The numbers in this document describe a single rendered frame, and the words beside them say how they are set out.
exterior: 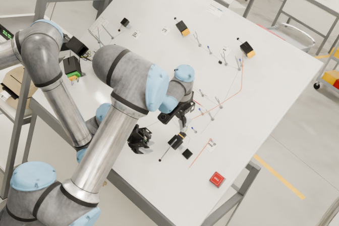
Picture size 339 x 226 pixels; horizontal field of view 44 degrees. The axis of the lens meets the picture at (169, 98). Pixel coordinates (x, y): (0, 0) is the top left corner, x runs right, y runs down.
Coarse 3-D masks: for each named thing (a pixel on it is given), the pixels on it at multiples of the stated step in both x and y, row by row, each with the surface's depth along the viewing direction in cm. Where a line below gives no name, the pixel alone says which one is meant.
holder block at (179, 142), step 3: (174, 138) 193; (177, 138) 193; (168, 141) 194; (171, 141) 193; (177, 141) 192; (180, 141) 192; (171, 144) 194; (174, 144) 192; (177, 144) 192; (180, 144) 195; (174, 147) 192; (177, 147) 195
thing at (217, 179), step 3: (213, 174) 189; (216, 174) 188; (213, 177) 188; (216, 177) 188; (219, 177) 187; (222, 177) 187; (210, 180) 188; (213, 180) 188; (216, 180) 187; (219, 180) 187; (222, 180) 187; (213, 183) 187; (216, 183) 187; (219, 183) 186
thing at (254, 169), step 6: (252, 162) 230; (246, 168) 230; (252, 168) 227; (258, 168) 226; (252, 174) 228; (246, 180) 231; (252, 180) 229; (246, 186) 232; (240, 192) 235; (246, 192) 236
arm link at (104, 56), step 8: (104, 48) 114; (112, 48) 112; (120, 48) 113; (96, 56) 114; (104, 56) 111; (112, 56) 111; (96, 64) 113; (104, 64) 111; (96, 72) 114; (104, 72) 111; (104, 80) 113
